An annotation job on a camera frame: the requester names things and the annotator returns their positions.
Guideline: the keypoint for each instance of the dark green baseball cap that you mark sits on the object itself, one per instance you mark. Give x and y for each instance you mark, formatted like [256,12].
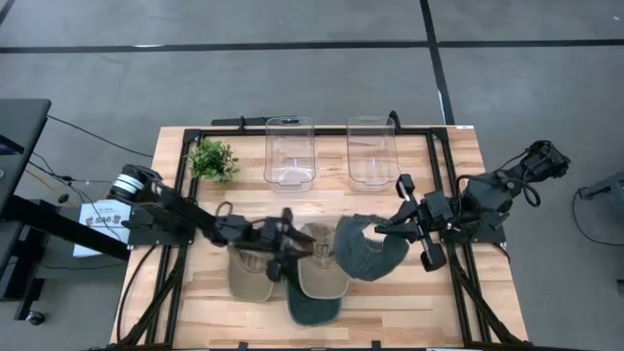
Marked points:
[312,312]
[361,258]

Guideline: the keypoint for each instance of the tan baseball cap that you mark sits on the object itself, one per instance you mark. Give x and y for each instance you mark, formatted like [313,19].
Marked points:
[248,283]
[322,278]

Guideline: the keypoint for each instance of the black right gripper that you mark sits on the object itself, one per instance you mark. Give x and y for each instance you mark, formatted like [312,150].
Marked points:
[434,214]

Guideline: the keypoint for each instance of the grey stand base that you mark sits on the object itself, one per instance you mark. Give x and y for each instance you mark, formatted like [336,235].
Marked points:
[604,187]

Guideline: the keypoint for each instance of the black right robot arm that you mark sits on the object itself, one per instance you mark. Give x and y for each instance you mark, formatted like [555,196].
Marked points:
[492,192]

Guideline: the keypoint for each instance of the black desk leg frame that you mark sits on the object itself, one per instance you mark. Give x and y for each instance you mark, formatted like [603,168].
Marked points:
[58,226]

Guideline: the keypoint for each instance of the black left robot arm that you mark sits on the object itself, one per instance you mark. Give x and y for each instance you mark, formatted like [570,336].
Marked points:
[166,205]

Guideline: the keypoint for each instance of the white printed paper sheet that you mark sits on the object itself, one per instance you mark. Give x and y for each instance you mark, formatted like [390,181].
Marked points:
[97,234]

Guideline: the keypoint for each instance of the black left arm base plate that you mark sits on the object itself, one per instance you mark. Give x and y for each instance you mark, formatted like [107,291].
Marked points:
[151,237]

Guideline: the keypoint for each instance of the black caster wheel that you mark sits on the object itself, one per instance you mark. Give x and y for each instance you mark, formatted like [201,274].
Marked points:
[35,318]

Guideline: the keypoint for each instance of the clear plastic bin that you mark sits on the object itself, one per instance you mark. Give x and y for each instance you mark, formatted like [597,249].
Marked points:
[373,161]
[290,161]

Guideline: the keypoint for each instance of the small green potted plant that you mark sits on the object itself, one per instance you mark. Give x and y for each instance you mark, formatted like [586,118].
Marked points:
[212,161]

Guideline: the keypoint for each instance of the black desk top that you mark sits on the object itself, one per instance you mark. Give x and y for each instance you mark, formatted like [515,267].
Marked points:
[19,136]

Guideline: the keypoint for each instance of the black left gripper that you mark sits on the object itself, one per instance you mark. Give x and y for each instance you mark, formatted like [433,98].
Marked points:
[270,239]

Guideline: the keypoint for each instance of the small black floor puck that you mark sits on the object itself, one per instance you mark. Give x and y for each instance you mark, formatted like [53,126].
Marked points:
[63,198]

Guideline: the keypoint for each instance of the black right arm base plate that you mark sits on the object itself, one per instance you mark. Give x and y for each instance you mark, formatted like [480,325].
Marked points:
[487,236]

